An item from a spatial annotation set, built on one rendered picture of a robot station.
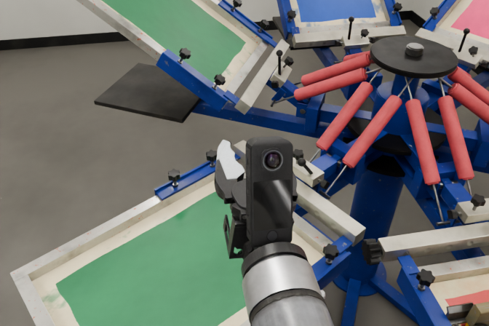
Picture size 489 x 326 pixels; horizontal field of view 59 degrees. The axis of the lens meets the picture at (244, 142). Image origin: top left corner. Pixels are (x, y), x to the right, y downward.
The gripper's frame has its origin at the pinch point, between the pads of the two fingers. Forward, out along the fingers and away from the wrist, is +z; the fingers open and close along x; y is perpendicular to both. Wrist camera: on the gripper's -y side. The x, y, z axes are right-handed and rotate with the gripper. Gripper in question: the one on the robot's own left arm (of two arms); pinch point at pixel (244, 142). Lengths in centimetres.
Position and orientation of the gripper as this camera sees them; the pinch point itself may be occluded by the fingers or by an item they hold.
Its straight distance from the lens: 59.5
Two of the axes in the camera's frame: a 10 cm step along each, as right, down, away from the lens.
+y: -1.3, 8.0, 5.9
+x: 9.7, 0.0, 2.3
